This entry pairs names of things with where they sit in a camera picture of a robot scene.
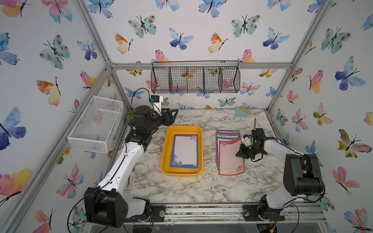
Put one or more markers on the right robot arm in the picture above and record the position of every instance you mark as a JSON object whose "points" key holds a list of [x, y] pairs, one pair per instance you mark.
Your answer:
{"points": [[301, 178]]}

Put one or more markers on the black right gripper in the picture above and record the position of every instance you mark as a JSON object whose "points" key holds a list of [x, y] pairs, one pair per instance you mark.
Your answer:
{"points": [[242, 152]]}

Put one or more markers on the blue stationery paper bottom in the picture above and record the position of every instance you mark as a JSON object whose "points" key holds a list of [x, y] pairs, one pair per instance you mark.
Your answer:
{"points": [[185, 152]]}

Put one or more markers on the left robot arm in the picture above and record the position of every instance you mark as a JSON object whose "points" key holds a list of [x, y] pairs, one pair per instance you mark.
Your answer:
{"points": [[105, 204]]}

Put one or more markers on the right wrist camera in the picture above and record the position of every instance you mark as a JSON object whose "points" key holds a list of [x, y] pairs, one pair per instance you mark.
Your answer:
{"points": [[246, 140]]}

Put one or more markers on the white mesh wall basket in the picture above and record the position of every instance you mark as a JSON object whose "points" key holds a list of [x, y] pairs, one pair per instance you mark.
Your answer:
{"points": [[95, 128]]}

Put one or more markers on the black wire wall basket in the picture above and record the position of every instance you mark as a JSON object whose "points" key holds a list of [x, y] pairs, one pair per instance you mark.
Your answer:
{"points": [[193, 77]]}

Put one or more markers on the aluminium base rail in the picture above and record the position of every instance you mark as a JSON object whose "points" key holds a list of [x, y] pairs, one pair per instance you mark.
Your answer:
{"points": [[221, 218]]}

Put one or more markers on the blue floral stationery paper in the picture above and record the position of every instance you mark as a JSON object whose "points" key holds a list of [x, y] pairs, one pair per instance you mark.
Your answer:
{"points": [[228, 131]]}

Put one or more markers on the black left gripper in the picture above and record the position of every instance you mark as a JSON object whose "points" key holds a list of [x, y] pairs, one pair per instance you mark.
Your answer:
{"points": [[164, 118]]}

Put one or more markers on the potted artificial flowers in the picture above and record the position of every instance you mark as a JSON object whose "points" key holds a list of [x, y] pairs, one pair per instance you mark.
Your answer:
{"points": [[130, 116]]}

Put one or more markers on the red stationery paper bottom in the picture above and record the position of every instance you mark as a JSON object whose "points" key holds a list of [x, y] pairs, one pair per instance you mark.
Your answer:
{"points": [[229, 164]]}

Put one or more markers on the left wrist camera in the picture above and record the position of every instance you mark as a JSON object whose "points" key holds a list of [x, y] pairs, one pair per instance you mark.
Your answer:
{"points": [[156, 101]]}

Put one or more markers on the yellow plastic storage box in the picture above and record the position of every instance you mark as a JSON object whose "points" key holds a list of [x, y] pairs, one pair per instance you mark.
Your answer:
{"points": [[168, 146]]}

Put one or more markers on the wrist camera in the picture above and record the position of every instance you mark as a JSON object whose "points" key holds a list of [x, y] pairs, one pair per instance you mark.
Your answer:
{"points": [[246, 140], [156, 101]]}

